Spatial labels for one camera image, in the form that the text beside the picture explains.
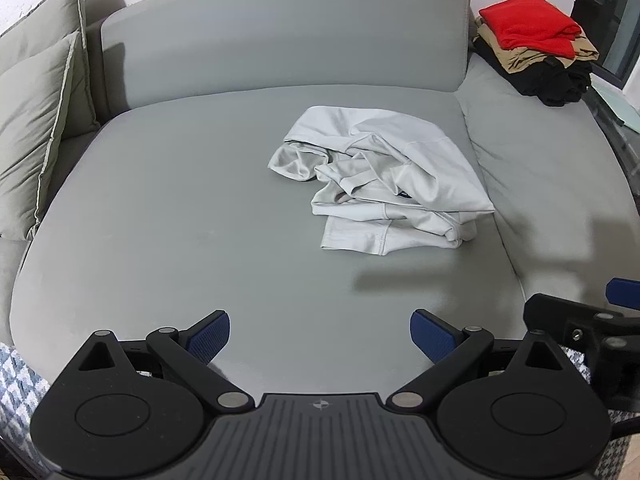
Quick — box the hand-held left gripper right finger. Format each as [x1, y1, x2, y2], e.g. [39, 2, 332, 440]
[385, 310, 574, 413]

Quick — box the folded tan garment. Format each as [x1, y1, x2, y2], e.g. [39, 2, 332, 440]
[472, 17, 600, 76]

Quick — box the grey sofa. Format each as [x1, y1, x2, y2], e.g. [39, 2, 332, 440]
[0, 0, 640, 411]

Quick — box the folded red garment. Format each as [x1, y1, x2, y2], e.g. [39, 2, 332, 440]
[478, 0, 583, 59]

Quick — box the folded black garment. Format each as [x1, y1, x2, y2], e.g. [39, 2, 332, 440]
[472, 37, 593, 107]

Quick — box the houndstooth patterned blanket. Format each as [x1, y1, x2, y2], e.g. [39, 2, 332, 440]
[0, 342, 633, 480]

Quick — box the dark window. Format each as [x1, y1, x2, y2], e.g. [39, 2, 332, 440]
[570, 0, 640, 91]

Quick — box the small grey piped pillow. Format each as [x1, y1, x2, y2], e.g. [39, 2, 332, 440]
[0, 30, 83, 241]

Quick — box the white printed t-shirt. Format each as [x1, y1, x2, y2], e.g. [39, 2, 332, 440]
[267, 105, 496, 257]

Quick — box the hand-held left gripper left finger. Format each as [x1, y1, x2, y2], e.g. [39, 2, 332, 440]
[65, 310, 256, 413]

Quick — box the glass side table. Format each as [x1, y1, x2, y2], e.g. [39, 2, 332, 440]
[582, 72, 640, 186]

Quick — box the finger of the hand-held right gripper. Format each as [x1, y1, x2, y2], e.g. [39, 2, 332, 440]
[522, 294, 640, 361]
[606, 277, 640, 311]

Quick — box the large grey piped pillow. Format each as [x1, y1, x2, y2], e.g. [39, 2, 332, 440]
[0, 0, 103, 136]

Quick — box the pale green sheet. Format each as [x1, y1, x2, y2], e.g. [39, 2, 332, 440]
[592, 81, 640, 134]

